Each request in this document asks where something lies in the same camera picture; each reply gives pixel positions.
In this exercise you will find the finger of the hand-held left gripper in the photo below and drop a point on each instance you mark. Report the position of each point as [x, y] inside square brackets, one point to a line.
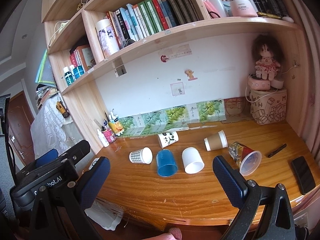
[78, 148]
[47, 155]

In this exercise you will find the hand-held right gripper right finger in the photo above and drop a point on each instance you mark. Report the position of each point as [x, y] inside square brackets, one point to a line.
[228, 177]

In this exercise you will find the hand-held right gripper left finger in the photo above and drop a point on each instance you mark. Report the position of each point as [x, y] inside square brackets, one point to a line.
[98, 180]

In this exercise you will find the colourful print plastic cup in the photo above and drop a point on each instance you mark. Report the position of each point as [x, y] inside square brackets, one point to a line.
[246, 158]

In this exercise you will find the brown sleeve paper cup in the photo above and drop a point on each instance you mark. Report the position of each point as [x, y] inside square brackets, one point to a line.
[215, 140]

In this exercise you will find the plain white paper cup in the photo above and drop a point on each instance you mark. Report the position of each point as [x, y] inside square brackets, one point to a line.
[192, 160]

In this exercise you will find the checked paper cup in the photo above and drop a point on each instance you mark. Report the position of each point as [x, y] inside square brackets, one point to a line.
[140, 155]

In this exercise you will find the blue plastic cup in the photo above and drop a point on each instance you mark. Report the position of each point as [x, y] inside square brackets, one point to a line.
[166, 163]

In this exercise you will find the panda print paper cup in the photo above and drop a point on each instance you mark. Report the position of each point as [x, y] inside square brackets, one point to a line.
[168, 139]

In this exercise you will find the small white bottle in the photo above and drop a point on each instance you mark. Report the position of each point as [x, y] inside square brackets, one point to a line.
[103, 138]

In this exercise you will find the white lace cloth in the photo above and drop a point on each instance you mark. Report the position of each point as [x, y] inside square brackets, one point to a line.
[48, 127]

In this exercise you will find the pink pen holder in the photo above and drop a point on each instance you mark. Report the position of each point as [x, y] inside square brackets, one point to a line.
[108, 135]

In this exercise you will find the white crumpled cloth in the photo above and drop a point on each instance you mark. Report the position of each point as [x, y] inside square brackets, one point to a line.
[107, 212]

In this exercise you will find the brown wooden door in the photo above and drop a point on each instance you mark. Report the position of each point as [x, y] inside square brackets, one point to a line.
[18, 130]

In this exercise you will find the yellow carton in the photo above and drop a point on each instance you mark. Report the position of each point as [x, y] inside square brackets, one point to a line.
[116, 126]

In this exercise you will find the wooden bookshelf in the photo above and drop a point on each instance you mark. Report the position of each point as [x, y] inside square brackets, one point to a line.
[82, 105]

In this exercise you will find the black pen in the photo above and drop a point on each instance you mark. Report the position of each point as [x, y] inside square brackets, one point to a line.
[277, 150]

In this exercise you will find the brown printed cardboard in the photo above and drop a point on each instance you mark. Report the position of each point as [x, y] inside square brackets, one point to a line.
[233, 106]

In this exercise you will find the teal bottle with white cap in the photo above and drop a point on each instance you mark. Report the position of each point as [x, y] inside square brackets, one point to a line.
[67, 76]

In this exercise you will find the black smartphone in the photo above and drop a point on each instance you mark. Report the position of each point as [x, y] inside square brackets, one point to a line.
[303, 175]

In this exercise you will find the teal jar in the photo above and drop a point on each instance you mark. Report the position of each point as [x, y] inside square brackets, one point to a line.
[78, 71]

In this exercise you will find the printed fabric storage basket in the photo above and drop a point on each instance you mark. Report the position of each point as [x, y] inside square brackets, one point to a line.
[268, 107]

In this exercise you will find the green leaf tissue boxes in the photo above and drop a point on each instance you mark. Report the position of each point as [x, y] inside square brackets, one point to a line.
[170, 117]

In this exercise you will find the green folder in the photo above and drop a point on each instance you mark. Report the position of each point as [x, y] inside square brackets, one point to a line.
[43, 67]

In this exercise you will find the short row of red books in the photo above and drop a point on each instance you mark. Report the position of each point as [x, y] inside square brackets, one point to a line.
[81, 57]

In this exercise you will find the pink round speaker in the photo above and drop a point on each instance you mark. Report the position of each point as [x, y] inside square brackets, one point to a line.
[258, 83]

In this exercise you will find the white printed cylinder box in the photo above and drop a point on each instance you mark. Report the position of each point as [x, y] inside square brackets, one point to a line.
[107, 38]

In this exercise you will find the curly-haired rag doll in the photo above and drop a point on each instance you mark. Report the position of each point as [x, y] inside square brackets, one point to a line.
[266, 57]

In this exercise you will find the long row of books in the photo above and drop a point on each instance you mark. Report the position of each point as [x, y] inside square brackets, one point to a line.
[152, 15]

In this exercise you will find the pink cosmetic jar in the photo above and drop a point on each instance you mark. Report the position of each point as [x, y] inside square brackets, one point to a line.
[243, 8]

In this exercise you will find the pink square wall sticker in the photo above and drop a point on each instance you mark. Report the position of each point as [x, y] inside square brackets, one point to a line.
[178, 89]

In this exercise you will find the orange wall sticker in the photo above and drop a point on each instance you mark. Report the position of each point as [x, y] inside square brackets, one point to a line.
[190, 74]

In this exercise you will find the red wall sticker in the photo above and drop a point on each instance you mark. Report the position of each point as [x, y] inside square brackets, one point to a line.
[164, 58]

